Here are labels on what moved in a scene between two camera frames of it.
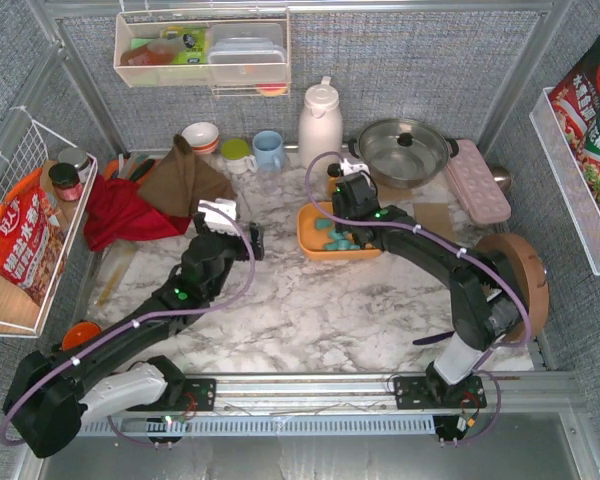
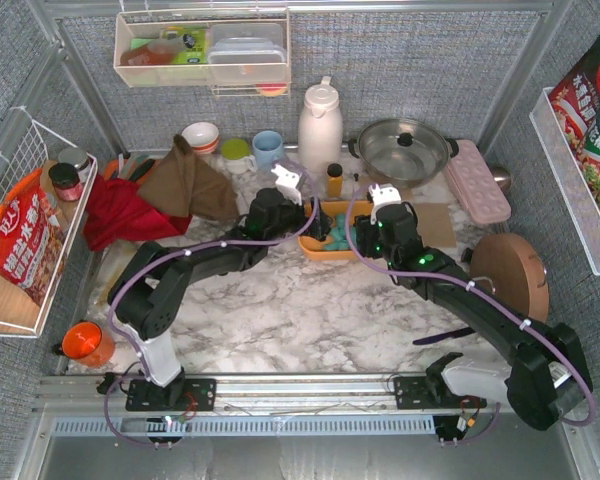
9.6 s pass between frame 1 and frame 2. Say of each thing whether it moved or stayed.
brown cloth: stayed
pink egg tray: stayed
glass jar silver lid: stayed
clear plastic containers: stayed
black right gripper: moved
